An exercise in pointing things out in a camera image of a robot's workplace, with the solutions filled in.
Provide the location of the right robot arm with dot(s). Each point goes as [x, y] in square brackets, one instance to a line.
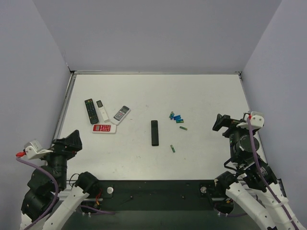
[249, 181]

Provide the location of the black multi-button remote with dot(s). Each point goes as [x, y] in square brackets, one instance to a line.
[91, 111]

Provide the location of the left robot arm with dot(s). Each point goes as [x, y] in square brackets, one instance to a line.
[48, 179]

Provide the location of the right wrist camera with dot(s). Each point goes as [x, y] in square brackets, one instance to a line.
[252, 120]

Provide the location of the green yellow-tip battery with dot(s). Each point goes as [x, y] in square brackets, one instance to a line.
[172, 148]

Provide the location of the slim white remote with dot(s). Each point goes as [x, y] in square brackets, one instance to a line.
[102, 111]

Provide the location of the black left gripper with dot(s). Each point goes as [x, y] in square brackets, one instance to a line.
[64, 147]

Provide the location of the slim black remote control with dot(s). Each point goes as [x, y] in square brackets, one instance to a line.
[154, 133]

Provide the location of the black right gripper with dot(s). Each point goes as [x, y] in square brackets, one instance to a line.
[231, 123]

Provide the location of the red and white remote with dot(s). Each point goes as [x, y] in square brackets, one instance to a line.
[104, 129]

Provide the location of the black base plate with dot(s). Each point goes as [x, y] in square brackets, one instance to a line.
[154, 195]

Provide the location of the grey and white remote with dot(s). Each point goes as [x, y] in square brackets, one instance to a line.
[120, 115]

